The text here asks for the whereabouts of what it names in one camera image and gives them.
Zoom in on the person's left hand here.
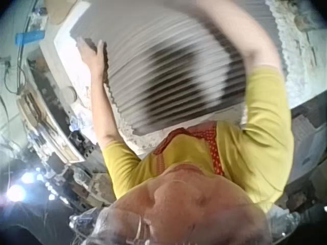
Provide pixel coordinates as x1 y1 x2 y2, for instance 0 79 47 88
76 37 108 77

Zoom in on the grey corrugated sheet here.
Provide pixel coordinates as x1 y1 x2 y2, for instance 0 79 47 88
68 0 288 136

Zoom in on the white work table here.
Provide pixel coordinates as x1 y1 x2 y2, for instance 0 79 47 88
38 0 164 157

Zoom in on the round white knob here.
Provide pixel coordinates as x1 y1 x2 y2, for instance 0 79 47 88
62 86 78 103

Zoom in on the brown cardboard piece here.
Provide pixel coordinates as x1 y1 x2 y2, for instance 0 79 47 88
44 0 79 25

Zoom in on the bright lamp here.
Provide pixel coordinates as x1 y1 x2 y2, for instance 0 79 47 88
5 170 39 205

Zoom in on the grey machine housing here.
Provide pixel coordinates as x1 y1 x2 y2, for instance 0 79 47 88
291 112 327 184

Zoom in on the dark cable bundle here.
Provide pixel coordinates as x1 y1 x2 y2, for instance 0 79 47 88
0 15 34 95

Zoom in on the wooden frame with tools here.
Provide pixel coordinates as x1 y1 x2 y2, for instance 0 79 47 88
16 88 86 164

